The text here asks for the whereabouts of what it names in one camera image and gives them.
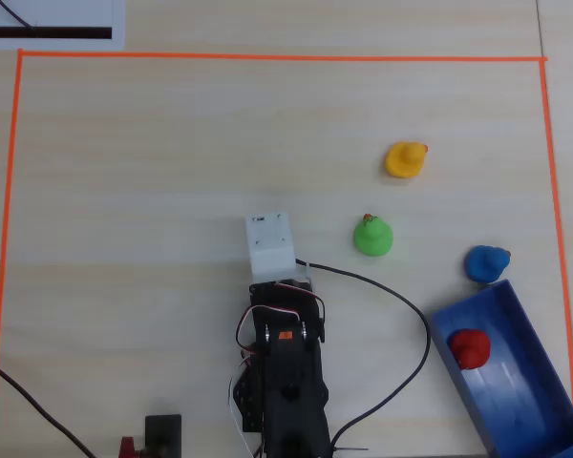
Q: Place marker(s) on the yellow rubber duck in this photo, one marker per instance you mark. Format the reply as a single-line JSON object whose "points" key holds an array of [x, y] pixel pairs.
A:
{"points": [[403, 162]]}

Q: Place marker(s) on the blue plastic box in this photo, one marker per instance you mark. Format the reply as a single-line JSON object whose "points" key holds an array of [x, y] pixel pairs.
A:
{"points": [[520, 396]]}

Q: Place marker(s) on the green rubber duck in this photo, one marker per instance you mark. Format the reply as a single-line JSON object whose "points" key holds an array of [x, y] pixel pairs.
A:
{"points": [[372, 238]]}

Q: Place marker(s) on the orange tape strip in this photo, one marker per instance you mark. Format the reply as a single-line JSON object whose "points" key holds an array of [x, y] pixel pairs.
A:
{"points": [[556, 191], [6, 238], [267, 57]]}

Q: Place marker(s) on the black clamp stand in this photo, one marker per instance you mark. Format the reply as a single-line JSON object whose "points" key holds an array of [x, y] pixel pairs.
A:
{"points": [[162, 429]]}

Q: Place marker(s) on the white paper with black bar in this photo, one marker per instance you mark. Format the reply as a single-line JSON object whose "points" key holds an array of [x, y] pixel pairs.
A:
{"points": [[76, 14]]}

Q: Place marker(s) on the blue rubber duck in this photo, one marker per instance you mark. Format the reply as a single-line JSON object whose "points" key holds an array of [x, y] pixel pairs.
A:
{"points": [[484, 264]]}

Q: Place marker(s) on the red rubber duck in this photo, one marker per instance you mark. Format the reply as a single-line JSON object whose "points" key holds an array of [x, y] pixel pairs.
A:
{"points": [[468, 346]]}

